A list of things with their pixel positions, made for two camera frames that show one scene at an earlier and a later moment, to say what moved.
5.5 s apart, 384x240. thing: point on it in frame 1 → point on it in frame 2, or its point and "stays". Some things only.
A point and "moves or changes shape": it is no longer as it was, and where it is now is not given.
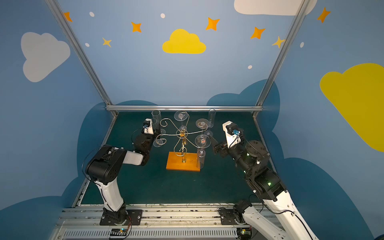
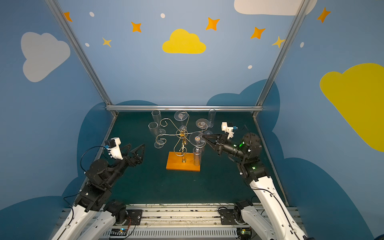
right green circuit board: (244, 233) stays
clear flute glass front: (212, 115) stays
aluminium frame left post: (88, 66) stays
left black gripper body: (151, 135) → (129, 159)
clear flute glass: (181, 115) stays
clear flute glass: (202, 142) moves or changes shape
